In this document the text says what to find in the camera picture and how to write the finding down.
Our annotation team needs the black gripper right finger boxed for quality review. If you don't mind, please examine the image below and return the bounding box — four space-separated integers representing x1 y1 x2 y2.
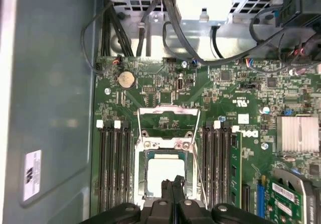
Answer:
173 175 274 224

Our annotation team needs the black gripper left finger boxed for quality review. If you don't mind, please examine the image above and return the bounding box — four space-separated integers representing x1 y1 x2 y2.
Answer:
82 180 174 224

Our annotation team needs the silver CPU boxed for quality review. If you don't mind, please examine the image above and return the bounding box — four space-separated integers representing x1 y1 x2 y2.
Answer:
143 150 190 201

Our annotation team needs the metal socket cover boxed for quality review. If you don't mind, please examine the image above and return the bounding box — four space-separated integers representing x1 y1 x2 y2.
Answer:
137 105 201 146

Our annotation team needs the CPU socket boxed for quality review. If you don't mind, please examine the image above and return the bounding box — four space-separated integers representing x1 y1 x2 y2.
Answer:
134 136 200 209

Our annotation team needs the thin metal locking lever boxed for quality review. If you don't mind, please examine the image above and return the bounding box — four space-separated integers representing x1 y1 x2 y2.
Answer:
192 142 209 210

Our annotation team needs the black RAM slot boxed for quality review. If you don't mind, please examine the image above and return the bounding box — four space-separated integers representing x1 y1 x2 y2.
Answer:
210 120 221 206
105 123 115 208
220 123 230 207
122 123 133 204
96 120 106 211
202 123 211 204
113 120 124 204

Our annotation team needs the black expansion slot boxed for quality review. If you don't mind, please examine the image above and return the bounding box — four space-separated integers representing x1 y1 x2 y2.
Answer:
242 183 251 212

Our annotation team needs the green RAM stick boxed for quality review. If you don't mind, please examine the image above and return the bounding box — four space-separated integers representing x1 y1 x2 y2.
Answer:
229 125 243 209

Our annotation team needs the blue expansion slot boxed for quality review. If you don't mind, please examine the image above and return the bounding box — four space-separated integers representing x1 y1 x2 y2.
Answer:
256 175 266 218

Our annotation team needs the small graphics card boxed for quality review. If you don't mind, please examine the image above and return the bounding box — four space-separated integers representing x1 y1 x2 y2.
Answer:
264 167 321 224

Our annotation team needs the green motherboard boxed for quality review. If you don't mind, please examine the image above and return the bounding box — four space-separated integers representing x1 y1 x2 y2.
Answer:
94 55 321 224

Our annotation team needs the silver finned heatsink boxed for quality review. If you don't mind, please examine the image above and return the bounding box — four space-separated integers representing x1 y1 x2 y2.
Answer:
275 116 321 154

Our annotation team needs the coin cell battery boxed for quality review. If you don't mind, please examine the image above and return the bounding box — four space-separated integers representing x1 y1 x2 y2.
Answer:
117 70 136 90

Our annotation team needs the silver metal drive cage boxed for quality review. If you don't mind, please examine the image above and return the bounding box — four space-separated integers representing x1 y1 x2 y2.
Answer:
102 0 286 59

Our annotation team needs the thick black cable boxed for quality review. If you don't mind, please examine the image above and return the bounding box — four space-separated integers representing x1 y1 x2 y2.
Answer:
162 0 321 68

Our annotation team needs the black cable bundle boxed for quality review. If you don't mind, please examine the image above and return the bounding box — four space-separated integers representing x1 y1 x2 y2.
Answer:
100 3 135 58

